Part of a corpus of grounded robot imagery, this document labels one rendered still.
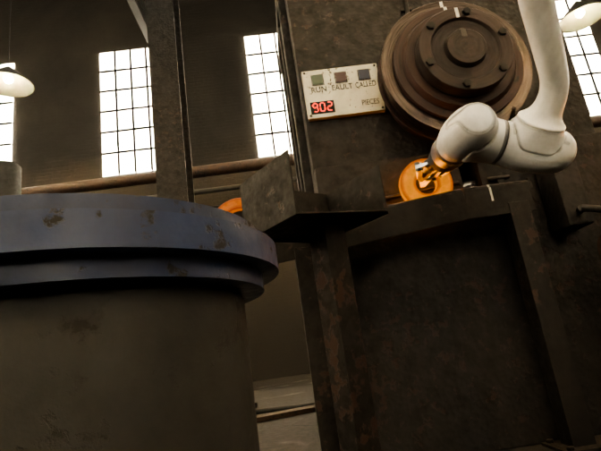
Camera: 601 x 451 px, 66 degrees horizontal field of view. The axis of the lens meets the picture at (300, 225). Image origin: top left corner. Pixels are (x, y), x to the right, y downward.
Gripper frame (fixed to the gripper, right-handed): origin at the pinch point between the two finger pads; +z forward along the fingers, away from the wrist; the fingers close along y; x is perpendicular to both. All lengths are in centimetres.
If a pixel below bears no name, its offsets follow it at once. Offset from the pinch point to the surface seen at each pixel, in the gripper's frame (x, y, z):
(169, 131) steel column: 148, -130, 260
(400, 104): 23.9, -3.3, -1.6
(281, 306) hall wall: -3, -57, 608
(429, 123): 16.2, 4.2, -2.0
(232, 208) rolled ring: -1, -57, 0
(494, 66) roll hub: 28.5, 23.9, -9.0
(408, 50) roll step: 39.6, 1.5, -4.5
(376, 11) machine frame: 69, 1, 16
